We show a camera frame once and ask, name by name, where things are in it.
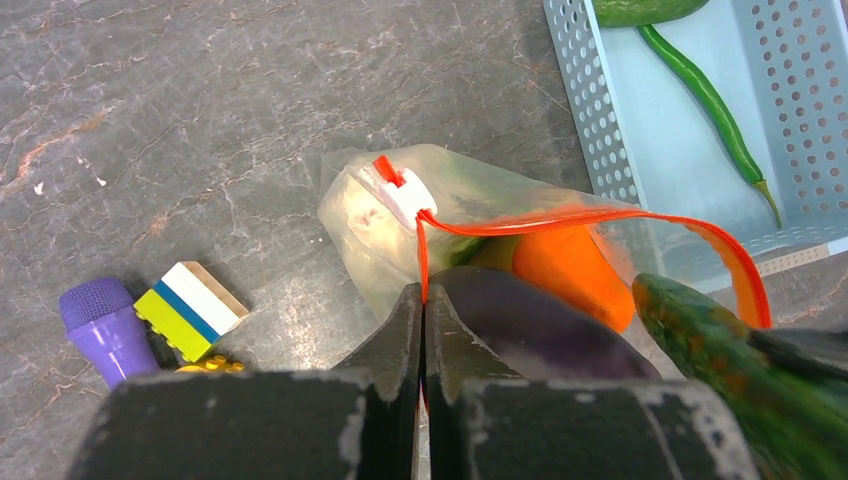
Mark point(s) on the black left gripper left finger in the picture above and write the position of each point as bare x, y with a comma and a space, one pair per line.
357, 420

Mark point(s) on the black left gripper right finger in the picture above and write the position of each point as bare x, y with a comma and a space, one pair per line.
487, 422

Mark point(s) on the purple eggplant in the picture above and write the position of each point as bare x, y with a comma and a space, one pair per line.
534, 332

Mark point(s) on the orange fruit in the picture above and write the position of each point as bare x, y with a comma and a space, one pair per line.
568, 262

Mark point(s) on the green white cabbage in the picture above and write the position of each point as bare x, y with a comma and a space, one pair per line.
380, 254

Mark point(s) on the clear zip top bag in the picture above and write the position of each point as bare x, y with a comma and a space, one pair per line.
634, 238

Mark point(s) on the green cucumber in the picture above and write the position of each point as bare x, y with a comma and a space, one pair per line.
787, 392

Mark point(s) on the light blue plastic basket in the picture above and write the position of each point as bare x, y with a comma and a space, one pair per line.
780, 67

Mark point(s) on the green chili pepper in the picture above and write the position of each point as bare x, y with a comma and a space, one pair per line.
715, 109

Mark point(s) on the yellow red toy disc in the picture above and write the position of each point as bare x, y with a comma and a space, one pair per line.
216, 363

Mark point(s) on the green blue white block stack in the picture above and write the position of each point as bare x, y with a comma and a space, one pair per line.
191, 309

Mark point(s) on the purple toy stick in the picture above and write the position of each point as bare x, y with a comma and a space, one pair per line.
100, 320

